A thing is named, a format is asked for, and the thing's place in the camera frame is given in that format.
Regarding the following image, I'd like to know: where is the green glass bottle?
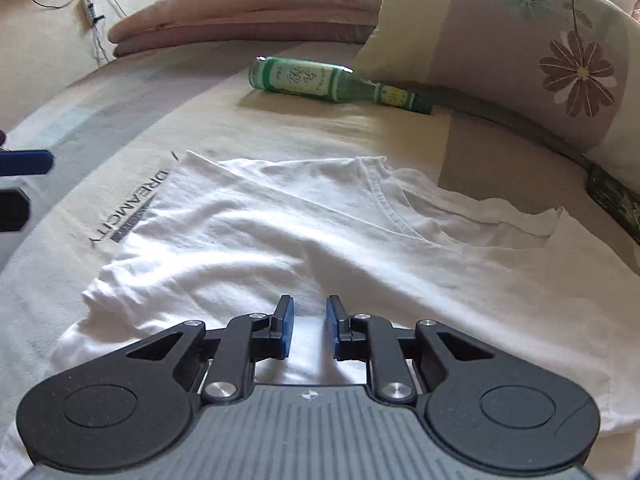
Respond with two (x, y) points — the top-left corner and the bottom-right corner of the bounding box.
(249, 56), (435, 115)

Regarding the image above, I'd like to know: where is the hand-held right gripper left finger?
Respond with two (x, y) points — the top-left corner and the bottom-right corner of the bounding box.
(114, 294), (296, 406)

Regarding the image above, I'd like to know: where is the folded floral quilt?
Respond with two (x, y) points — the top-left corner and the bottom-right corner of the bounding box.
(107, 0), (401, 58)

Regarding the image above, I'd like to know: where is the white printed t-shirt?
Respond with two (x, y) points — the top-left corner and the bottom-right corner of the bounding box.
(0, 150), (640, 480)

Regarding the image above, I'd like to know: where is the floral pillow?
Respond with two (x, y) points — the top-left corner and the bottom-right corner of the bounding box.
(352, 0), (640, 196)

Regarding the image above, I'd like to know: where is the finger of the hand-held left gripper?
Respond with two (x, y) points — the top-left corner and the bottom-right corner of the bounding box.
(0, 149), (54, 177)
(0, 187), (31, 233)

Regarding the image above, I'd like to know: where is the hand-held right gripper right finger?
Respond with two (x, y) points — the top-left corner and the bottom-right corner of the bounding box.
(326, 294), (507, 406)

